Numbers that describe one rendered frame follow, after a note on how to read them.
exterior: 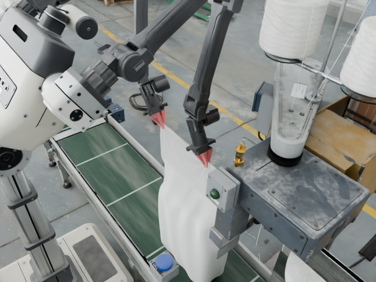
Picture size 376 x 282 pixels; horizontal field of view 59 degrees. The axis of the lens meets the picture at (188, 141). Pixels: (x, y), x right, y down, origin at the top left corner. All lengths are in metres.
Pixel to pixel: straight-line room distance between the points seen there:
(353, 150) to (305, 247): 0.35
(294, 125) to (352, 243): 1.77
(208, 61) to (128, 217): 1.15
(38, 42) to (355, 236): 2.30
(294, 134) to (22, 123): 0.74
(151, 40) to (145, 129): 2.27
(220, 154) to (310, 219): 2.16
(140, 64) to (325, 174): 0.56
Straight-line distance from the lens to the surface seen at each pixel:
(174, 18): 0.97
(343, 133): 1.11
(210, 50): 1.10
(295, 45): 0.98
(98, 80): 0.89
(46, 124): 1.07
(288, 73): 1.18
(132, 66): 0.91
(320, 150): 1.00
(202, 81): 1.12
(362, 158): 1.04
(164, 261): 1.26
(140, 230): 1.91
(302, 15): 0.96
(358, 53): 0.89
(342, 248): 2.56
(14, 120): 1.05
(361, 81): 0.89
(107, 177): 2.20
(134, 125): 3.22
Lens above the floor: 1.94
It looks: 40 degrees down
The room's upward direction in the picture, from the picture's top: 3 degrees clockwise
